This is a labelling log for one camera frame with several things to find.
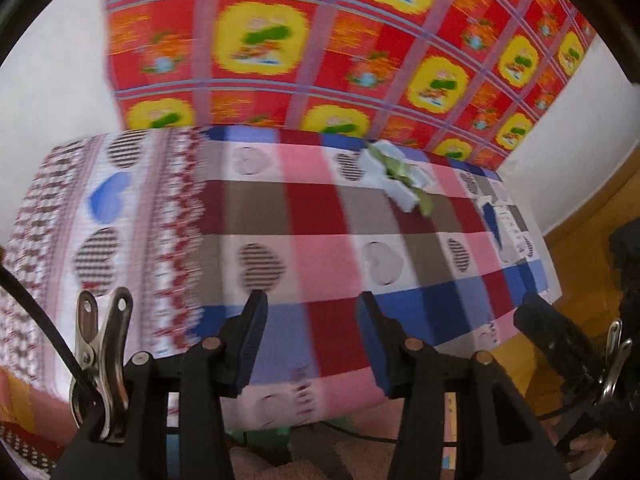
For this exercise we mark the metal spring clip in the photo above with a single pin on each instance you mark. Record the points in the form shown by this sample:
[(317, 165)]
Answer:
[(107, 360), (612, 370)]

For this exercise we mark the patchwork heart bed sheet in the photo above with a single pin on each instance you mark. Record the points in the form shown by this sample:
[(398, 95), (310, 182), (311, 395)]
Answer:
[(310, 210)]

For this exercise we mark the red yellow floral printed blanket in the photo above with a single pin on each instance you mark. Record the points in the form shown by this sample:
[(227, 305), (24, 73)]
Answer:
[(325, 60)]

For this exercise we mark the brown polka-dot cloth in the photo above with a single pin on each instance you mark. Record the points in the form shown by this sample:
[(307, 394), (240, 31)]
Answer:
[(25, 447)]

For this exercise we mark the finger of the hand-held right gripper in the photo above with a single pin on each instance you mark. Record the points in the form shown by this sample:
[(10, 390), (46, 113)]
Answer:
[(545, 330)]

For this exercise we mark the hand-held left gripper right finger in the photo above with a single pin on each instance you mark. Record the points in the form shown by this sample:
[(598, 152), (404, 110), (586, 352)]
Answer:
[(375, 345)]

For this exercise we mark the torn white green leaf package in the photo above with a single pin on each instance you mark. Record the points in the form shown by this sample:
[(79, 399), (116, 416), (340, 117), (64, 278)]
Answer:
[(400, 180)]

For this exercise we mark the person's pink fleece leg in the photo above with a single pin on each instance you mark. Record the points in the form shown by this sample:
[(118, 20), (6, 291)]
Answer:
[(310, 460)]

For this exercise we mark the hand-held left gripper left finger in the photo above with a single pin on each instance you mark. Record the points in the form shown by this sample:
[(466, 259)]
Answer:
[(252, 345)]

